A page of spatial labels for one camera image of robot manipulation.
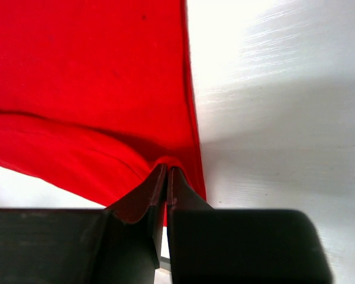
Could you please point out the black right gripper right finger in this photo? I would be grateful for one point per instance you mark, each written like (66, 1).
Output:
(209, 245)

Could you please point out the red t shirt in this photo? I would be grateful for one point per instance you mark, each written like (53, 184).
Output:
(95, 94)

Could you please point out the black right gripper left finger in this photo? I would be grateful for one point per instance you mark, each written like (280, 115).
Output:
(118, 244)

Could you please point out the aluminium table edge rail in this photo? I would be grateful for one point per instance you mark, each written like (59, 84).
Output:
(165, 264)

